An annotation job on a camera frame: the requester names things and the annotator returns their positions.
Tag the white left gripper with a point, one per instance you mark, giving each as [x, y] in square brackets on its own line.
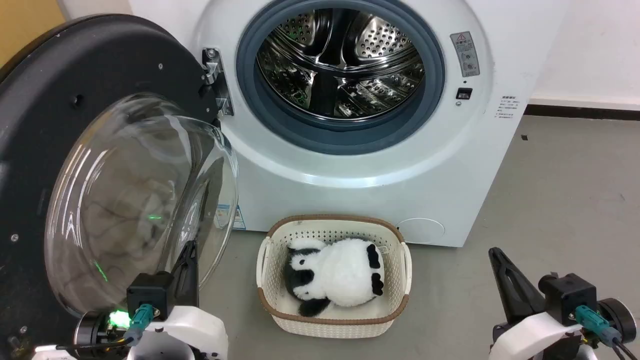
[190, 332]

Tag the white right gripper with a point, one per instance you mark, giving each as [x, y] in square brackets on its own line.
[535, 340]

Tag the black washing machine door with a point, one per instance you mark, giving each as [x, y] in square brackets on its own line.
[50, 100]

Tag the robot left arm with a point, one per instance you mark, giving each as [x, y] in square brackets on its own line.
[90, 330]

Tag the white front-load washing machine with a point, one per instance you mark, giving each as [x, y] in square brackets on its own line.
[350, 200]

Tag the metal door hinge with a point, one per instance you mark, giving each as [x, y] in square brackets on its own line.
[212, 70]

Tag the blue white energy label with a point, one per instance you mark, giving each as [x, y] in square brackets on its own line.
[240, 220]

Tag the round white filter cover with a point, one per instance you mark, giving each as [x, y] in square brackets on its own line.
[421, 231]

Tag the white plastic laundry basket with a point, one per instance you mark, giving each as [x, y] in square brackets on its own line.
[330, 327]

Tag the panda plush toy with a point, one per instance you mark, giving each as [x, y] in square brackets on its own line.
[345, 272]

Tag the grey warning sticker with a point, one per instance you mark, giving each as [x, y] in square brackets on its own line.
[465, 52]

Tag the stainless steel washer drum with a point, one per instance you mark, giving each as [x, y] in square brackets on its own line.
[380, 40]

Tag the yellow wooden panel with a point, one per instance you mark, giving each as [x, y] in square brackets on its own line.
[25, 25]

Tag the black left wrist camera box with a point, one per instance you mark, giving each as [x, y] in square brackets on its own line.
[150, 292]

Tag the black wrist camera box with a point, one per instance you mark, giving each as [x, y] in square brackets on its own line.
[150, 292]
[567, 297]

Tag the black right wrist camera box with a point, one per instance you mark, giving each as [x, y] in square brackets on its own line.
[567, 297]

